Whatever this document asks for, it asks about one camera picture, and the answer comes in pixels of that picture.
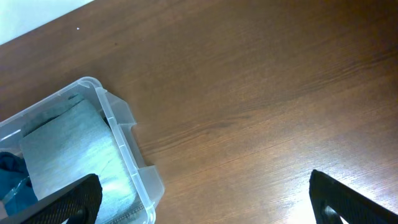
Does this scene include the clear plastic storage container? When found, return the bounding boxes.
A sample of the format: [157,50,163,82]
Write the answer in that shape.
[1,77,165,223]

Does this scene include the teal cloth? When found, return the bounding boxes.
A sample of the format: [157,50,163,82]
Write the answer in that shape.
[1,152,38,217]

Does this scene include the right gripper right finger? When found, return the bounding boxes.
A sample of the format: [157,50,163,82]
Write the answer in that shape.
[309,169,397,223]

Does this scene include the light blue jeans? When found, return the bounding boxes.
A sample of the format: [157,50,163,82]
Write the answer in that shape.
[20,100,144,223]

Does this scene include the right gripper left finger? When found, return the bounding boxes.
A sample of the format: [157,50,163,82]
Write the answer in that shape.
[1,174,103,224]

